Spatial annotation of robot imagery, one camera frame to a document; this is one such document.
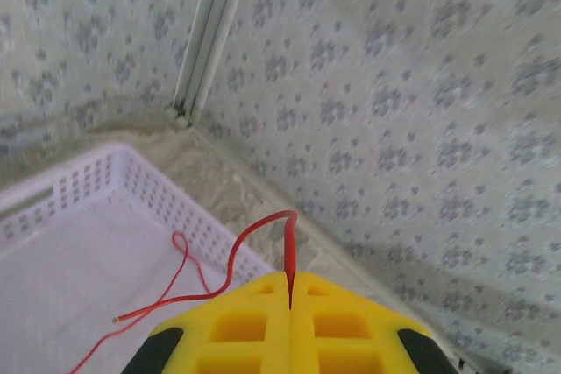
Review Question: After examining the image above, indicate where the thin red wire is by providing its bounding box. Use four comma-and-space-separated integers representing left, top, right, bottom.
67, 231, 214, 374
111, 209, 299, 325

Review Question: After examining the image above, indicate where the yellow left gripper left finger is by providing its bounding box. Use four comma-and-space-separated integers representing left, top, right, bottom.
122, 271, 292, 374

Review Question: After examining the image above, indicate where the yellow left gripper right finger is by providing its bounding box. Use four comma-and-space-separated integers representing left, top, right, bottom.
289, 271, 459, 374

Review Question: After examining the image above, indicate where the aluminium corner post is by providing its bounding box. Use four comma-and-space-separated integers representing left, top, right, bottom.
174, 0, 256, 119

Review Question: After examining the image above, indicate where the lavender perforated plastic basket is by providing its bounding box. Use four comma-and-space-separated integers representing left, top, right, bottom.
0, 142, 281, 374

